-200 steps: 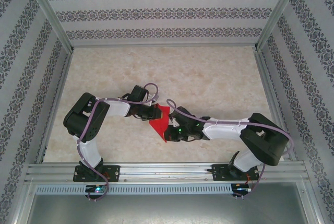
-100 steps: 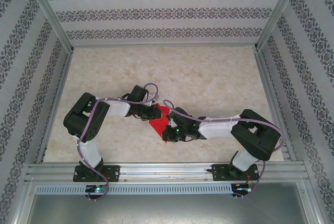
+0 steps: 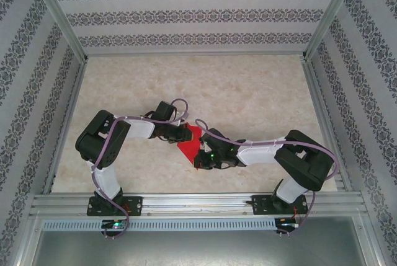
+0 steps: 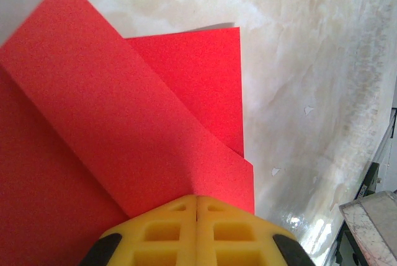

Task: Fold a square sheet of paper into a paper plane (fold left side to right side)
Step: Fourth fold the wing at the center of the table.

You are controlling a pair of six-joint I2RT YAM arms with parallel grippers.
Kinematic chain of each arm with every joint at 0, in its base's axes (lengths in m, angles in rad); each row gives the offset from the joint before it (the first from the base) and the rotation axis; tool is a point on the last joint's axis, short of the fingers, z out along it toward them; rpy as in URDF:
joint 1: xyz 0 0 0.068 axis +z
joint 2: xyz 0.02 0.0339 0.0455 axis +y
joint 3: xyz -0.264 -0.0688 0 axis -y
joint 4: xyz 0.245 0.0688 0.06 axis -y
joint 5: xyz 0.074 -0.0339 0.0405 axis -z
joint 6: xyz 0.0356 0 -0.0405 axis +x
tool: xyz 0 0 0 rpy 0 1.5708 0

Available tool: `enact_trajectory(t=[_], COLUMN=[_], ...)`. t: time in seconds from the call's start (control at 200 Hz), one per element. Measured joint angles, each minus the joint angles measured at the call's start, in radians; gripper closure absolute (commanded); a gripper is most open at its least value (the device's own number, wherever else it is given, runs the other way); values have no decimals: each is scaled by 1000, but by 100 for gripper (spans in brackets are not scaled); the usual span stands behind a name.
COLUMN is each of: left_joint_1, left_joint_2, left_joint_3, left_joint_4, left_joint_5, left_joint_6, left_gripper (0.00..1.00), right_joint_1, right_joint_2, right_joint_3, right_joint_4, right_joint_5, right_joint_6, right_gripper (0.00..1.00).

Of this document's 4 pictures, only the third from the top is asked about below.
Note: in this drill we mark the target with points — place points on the red paper sheet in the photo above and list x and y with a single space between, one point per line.
187 148

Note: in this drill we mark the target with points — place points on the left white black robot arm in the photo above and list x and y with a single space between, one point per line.
108 182

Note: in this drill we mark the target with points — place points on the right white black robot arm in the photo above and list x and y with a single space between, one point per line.
260 154

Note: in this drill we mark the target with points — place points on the grey sheet metal tray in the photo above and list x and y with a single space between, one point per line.
198 250

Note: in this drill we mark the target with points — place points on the controller board with white plug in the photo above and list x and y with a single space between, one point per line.
287 225

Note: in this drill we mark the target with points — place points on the controller board with green light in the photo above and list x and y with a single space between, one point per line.
116 225

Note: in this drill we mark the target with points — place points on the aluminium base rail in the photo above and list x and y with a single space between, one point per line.
198 204

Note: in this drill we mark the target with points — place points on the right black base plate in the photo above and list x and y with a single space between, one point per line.
260 207

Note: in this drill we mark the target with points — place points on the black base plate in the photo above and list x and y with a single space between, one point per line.
135 205
260 207

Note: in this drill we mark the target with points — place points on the aluminium frame cross beam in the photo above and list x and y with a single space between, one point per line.
195 53

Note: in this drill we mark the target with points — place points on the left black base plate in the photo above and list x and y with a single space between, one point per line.
135 205

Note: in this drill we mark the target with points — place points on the aluminium side floor rail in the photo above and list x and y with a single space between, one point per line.
321 104
65 123

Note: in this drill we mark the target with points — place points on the aluminium frame post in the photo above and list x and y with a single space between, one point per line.
59 15
330 15

